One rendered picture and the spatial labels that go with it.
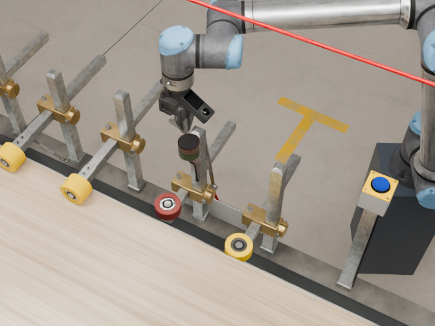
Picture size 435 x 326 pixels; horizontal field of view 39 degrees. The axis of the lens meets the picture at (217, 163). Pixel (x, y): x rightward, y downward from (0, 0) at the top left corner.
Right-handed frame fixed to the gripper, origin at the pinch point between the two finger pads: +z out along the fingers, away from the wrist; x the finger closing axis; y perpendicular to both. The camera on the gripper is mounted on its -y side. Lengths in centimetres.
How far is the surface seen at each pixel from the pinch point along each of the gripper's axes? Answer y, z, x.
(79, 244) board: 9.5, 10.4, 44.0
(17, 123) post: 65, 22, 11
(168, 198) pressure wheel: -4.0, 10.1, 18.2
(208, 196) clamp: -12.5, 14.1, 9.6
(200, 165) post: -10.2, -0.3, 9.7
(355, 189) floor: -41, 101, -80
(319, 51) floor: 14, 101, -161
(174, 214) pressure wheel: -8.3, 10.6, 22.0
